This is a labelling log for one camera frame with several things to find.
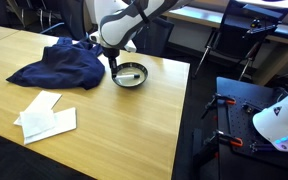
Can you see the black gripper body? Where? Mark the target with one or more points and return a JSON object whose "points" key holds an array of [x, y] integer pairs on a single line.
{"points": [[110, 53]]}

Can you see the white marker with black cap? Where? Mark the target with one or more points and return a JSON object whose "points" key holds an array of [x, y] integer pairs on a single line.
{"points": [[125, 76]]}

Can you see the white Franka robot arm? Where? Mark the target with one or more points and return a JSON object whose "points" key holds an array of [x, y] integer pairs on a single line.
{"points": [[127, 23]]}

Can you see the navy blue cloth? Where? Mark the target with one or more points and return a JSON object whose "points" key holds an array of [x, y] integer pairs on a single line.
{"points": [[64, 66]]}

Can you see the black mesh office chair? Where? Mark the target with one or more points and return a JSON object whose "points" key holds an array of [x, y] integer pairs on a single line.
{"points": [[157, 36]]}

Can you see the wide white paper sheet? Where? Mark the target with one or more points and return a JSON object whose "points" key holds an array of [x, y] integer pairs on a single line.
{"points": [[65, 121]]}

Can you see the long white paper sheet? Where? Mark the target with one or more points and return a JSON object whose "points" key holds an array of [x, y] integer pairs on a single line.
{"points": [[45, 98]]}

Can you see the white paper napkin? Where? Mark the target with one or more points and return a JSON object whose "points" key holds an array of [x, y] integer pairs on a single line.
{"points": [[37, 123]]}

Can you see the dark metal-legged chairs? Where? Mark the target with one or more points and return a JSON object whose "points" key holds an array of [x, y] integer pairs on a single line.
{"points": [[24, 11]]}

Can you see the black clamp with orange tips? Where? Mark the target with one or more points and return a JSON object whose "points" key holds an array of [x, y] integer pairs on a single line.
{"points": [[224, 138], [217, 100]]}

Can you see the black device on chair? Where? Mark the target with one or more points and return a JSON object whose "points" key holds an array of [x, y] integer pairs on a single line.
{"points": [[260, 28]]}

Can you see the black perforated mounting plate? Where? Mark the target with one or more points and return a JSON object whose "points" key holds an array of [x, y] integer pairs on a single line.
{"points": [[237, 166]]}

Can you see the light wooden desk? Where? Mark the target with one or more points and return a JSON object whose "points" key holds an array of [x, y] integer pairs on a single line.
{"points": [[284, 40]]}

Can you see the dark chair with chrome frame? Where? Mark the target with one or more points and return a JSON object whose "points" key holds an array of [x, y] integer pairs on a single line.
{"points": [[74, 16]]}

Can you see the small black bracket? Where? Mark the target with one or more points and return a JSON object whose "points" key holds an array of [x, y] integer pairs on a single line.
{"points": [[250, 108]]}

